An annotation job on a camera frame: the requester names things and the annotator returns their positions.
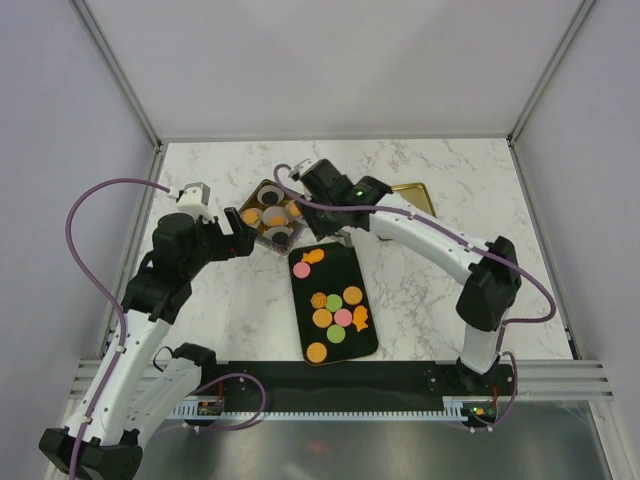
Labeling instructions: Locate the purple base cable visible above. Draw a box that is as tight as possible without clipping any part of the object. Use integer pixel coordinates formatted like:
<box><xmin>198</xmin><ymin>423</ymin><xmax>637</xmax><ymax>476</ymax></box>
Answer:
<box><xmin>462</xmin><ymin>349</ymin><xmax>519</xmax><ymax>435</ymax></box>
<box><xmin>182</xmin><ymin>374</ymin><xmax>265</xmax><ymax>434</ymax></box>

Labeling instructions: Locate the white paper cup top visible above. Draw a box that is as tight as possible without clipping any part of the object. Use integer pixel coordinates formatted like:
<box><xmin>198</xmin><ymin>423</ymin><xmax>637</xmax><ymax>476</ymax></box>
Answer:
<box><xmin>257</xmin><ymin>185</ymin><xmax>284</xmax><ymax>207</ymax></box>

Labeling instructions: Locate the white slotted cable duct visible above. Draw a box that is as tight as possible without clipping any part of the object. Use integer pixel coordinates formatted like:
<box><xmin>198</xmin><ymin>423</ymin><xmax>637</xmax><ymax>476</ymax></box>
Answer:
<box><xmin>167</xmin><ymin>398</ymin><xmax>468</xmax><ymax>422</ymax></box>

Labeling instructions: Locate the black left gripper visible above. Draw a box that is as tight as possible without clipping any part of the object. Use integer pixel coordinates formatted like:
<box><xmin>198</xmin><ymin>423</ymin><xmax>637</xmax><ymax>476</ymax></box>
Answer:
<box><xmin>183</xmin><ymin>207</ymin><xmax>257</xmax><ymax>278</ymax></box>

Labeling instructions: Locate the aluminium front rail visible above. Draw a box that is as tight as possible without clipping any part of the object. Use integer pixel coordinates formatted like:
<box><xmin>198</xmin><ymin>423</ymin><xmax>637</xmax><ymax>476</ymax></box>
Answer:
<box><xmin>68</xmin><ymin>360</ymin><xmax>613</xmax><ymax>401</ymax></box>

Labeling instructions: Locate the gold tin lid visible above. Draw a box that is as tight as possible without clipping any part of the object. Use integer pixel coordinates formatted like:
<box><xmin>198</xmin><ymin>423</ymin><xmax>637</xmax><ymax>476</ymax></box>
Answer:
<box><xmin>369</xmin><ymin>183</ymin><xmax>439</xmax><ymax>249</ymax></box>

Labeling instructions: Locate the orange scalloped cookie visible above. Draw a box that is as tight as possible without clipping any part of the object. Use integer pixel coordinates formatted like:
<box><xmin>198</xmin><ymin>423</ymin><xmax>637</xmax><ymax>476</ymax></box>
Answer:
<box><xmin>289</xmin><ymin>202</ymin><xmax>301</xmax><ymax>217</ymax></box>

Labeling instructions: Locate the orange fish cookie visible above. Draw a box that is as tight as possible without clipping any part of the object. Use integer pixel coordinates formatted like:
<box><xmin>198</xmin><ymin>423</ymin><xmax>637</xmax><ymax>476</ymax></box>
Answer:
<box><xmin>352</xmin><ymin>305</ymin><xmax>369</xmax><ymax>332</ymax></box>
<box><xmin>302</xmin><ymin>248</ymin><xmax>325</xmax><ymax>265</ymax></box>

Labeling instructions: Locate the orange dotted biscuit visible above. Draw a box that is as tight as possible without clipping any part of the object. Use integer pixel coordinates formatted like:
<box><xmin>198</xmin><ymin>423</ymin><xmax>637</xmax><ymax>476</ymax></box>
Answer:
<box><xmin>342</xmin><ymin>286</ymin><xmax>363</xmax><ymax>306</ymax></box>
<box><xmin>305</xmin><ymin>342</ymin><xmax>328</xmax><ymax>365</ymax></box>
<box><xmin>312</xmin><ymin>308</ymin><xmax>333</xmax><ymax>329</ymax></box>

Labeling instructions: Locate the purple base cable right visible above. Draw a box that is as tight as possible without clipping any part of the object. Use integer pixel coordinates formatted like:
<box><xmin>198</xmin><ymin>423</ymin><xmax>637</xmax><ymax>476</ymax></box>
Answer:
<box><xmin>462</xmin><ymin>349</ymin><xmax>519</xmax><ymax>435</ymax></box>

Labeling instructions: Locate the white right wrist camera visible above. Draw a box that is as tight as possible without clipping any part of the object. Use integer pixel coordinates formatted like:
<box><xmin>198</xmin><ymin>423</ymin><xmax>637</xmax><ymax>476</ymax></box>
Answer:
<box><xmin>289</xmin><ymin>158</ymin><xmax>316</xmax><ymax>181</ymax></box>

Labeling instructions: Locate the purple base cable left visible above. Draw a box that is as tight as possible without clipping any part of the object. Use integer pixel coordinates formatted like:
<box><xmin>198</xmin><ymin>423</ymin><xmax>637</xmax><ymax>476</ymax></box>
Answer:
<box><xmin>182</xmin><ymin>374</ymin><xmax>265</xmax><ymax>434</ymax></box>

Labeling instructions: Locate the aluminium frame post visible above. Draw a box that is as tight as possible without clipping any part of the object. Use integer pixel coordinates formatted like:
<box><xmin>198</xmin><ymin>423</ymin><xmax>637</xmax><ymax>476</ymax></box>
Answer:
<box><xmin>506</xmin><ymin>0</ymin><xmax>599</xmax><ymax>149</ymax></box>
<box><xmin>68</xmin><ymin>0</ymin><xmax>163</xmax><ymax>152</ymax></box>

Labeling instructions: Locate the pink sandwich cookie top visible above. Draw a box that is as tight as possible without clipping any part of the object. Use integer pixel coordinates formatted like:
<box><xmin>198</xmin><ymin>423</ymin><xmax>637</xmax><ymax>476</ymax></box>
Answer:
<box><xmin>292</xmin><ymin>261</ymin><xmax>311</xmax><ymax>279</ymax></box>

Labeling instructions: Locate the white paper cup right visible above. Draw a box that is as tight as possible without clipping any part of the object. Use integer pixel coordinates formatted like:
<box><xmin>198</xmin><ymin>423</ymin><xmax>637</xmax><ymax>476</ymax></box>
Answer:
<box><xmin>285</xmin><ymin>200</ymin><xmax>303</xmax><ymax>223</ymax></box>

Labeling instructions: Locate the black rectangular tray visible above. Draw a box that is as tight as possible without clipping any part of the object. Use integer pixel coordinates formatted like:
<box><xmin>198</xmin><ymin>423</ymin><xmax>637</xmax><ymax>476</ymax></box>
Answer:
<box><xmin>288</xmin><ymin>242</ymin><xmax>379</xmax><ymax>366</ymax></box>

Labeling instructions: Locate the orange dotted biscuit middle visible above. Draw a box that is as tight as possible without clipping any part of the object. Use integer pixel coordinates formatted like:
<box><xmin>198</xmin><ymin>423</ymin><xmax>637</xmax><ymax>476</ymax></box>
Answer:
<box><xmin>312</xmin><ymin>308</ymin><xmax>333</xmax><ymax>329</ymax></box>

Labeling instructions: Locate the orange fish cookie lower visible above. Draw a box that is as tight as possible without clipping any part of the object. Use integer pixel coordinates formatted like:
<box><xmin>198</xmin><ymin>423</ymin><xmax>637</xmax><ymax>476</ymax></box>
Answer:
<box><xmin>352</xmin><ymin>305</ymin><xmax>369</xmax><ymax>332</ymax></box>

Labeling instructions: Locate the green sandwich cookie upper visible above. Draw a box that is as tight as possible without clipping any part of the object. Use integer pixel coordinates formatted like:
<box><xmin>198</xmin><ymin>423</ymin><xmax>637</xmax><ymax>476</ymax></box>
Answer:
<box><xmin>325</xmin><ymin>294</ymin><xmax>343</xmax><ymax>312</ymax></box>

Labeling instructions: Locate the black sandwich cookie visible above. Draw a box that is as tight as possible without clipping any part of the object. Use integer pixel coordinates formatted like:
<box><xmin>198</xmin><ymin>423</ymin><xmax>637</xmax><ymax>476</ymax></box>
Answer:
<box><xmin>271</xmin><ymin>231</ymin><xmax>289</xmax><ymax>246</ymax></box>
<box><xmin>262</xmin><ymin>191</ymin><xmax>279</xmax><ymax>205</ymax></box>

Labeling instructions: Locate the pink sandwich cookie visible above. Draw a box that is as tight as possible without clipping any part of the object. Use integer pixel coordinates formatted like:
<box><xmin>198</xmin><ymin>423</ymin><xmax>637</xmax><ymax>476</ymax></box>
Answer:
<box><xmin>292</xmin><ymin>261</ymin><xmax>311</xmax><ymax>279</ymax></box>
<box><xmin>334</xmin><ymin>308</ymin><xmax>353</xmax><ymax>328</ymax></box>

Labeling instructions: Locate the aluminium frame right post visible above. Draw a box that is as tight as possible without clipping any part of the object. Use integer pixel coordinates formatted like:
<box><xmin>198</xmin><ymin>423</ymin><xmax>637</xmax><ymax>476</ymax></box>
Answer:
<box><xmin>506</xmin><ymin>0</ymin><xmax>599</xmax><ymax>149</ymax></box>

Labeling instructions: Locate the aluminium frame left post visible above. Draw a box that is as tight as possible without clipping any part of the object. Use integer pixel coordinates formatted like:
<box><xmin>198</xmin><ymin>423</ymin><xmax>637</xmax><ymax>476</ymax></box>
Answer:
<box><xmin>68</xmin><ymin>0</ymin><xmax>163</xmax><ymax>152</ymax></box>

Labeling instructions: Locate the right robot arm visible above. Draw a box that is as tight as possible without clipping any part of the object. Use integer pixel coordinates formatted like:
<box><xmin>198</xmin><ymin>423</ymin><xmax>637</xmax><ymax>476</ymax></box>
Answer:
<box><xmin>290</xmin><ymin>159</ymin><xmax>522</xmax><ymax>395</ymax></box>

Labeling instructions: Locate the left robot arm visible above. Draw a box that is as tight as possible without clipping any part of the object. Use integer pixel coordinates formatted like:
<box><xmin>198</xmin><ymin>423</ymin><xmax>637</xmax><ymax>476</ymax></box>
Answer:
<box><xmin>39</xmin><ymin>208</ymin><xmax>257</xmax><ymax>479</ymax></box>

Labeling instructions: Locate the white paper cup bottom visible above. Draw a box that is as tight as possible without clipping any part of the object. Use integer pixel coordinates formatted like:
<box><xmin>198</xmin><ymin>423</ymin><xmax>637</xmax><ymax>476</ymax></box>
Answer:
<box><xmin>264</xmin><ymin>226</ymin><xmax>292</xmax><ymax>248</ymax></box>

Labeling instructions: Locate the green sandwich cookie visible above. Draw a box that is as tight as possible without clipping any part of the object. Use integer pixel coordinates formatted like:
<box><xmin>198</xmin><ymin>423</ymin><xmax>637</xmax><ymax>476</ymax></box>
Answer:
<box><xmin>326</xmin><ymin>324</ymin><xmax>346</xmax><ymax>344</ymax></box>
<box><xmin>325</xmin><ymin>294</ymin><xmax>343</xmax><ymax>312</ymax></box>

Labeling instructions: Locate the orange fish cookie top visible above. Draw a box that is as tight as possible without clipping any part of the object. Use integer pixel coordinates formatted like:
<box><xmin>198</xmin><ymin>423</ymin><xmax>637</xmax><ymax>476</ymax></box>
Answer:
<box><xmin>302</xmin><ymin>248</ymin><xmax>325</xmax><ymax>265</ymax></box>

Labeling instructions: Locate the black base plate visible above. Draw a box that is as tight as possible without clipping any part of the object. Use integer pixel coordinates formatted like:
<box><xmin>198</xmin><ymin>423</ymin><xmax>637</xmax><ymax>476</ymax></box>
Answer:
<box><xmin>211</xmin><ymin>361</ymin><xmax>514</xmax><ymax>412</ymax></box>

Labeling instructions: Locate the pink sandwich cookie lower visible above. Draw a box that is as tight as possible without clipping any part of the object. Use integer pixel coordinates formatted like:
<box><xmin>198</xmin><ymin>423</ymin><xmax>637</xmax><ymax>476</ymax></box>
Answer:
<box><xmin>334</xmin><ymin>308</ymin><xmax>353</xmax><ymax>328</ymax></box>

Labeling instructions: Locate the orange dotted biscuit right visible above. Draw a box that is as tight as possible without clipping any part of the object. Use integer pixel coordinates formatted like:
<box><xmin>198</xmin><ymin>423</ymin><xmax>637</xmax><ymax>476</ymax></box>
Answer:
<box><xmin>342</xmin><ymin>286</ymin><xmax>363</xmax><ymax>306</ymax></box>

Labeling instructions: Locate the green sandwich cookie lower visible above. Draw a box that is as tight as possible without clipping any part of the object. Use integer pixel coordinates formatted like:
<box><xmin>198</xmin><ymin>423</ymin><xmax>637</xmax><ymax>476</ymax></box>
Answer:
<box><xmin>326</xmin><ymin>324</ymin><xmax>346</xmax><ymax>344</ymax></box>

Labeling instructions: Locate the orange dotted biscuit bottom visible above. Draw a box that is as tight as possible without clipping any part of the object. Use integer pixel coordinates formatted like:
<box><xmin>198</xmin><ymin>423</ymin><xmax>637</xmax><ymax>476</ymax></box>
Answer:
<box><xmin>305</xmin><ymin>342</ymin><xmax>328</xmax><ymax>365</ymax></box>

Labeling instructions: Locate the square cookie tin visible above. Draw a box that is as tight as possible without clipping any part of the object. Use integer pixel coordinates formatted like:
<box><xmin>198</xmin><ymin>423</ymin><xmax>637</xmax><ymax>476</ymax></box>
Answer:
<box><xmin>240</xmin><ymin>179</ymin><xmax>305</xmax><ymax>255</ymax></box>

